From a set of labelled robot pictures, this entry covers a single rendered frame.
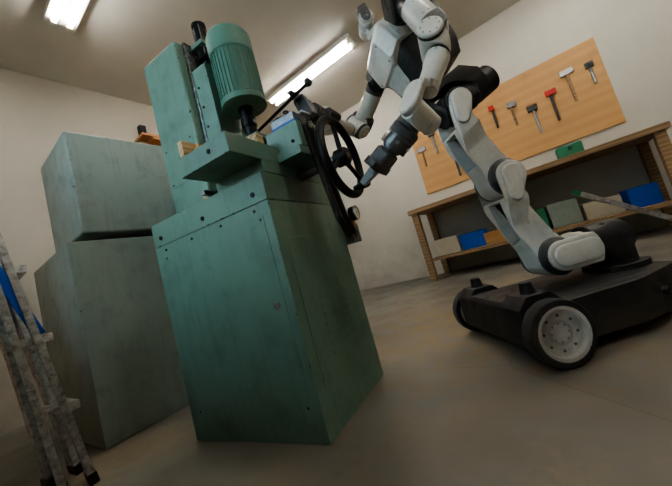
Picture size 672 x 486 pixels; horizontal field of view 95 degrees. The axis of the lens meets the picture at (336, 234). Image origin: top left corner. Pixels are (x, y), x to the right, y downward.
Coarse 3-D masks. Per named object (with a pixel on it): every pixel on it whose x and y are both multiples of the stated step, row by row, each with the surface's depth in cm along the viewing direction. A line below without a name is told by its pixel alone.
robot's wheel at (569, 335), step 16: (544, 304) 90; (560, 304) 90; (576, 304) 90; (528, 320) 91; (544, 320) 89; (560, 320) 91; (576, 320) 91; (592, 320) 90; (528, 336) 90; (544, 336) 90; (560, 336) 91; (576, 336) 91; (592, 336) 89; (544, 352) 88; (560, 352) 90; (576, 352) 90; (592, 352) 89; (560, 368) 88
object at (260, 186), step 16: (256, 176) 93; (272, 176) 96; (224, 192) 99; (240, 192) 96; (256, 192) 93; (272, 192) 94; (288, 192) 102; (304, 192) 110; (320, 192) 121; (192, 208) 107; (208, 208) 103; (224, 208) 99; (240, 208) 96; (160, 224) 115; (176, 224) 111; (192, 224) 107; (208, 224) 103; (160, 240) 116
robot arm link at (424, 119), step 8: (424, 104) 86; (416, 112) 85; (424, 112) 86; (432, 112) 88; (400, 120) 90; (408, 120) 87; (416, 120) 87; (424, 120) 87; (432, 120) 88; (440, 120) 90; (392, 128) 89; (400, 128) 87; (408, 128) 87; (416, 128) 88; (424, 128) 89; (432, 128) 89; (408, 136) 88; (416, 136) 89
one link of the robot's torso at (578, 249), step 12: (564, 240) 112; (576, 240) 112; (588, 240) 111; (600, 240) 111; (552, 252) 111; (564, 252) 111; (576, 252) 111; (588, 252) 111; (600, 252) 111; (552, 264) 112; (564, 264) 110; (576, 264) 111; (588, 264) 111
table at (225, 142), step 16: (208, 144) 86; (224, 144) 84; (240, 144) 88; (256, 144) 94; (192, 160) 90; (208, 160) 87; (224, 160) 88; (240, 160) 91; (256, 160) 94; (272, 160) 99; (288, 160) 101; (304, 160) 105; (192, 176) 93; (208, 176) 96; (224, 176) 100
